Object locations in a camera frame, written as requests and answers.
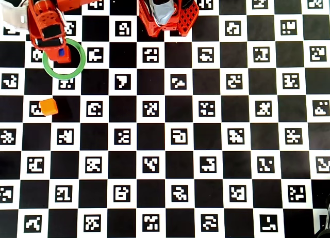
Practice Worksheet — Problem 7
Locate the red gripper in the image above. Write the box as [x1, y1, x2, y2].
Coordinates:
[27, 0, 72, 64]

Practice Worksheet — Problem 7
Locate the orange cube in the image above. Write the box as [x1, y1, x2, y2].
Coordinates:
[39, 98, 59, 117]

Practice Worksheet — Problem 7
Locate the black white marker mat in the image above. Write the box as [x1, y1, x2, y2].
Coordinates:
[0, 0, 330, 238]

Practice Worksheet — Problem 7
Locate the green ring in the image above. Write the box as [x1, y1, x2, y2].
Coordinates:
[42, 38, 86, 81]

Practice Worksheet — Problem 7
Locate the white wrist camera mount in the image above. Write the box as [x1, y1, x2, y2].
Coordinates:
[0, 0, 29, 31]

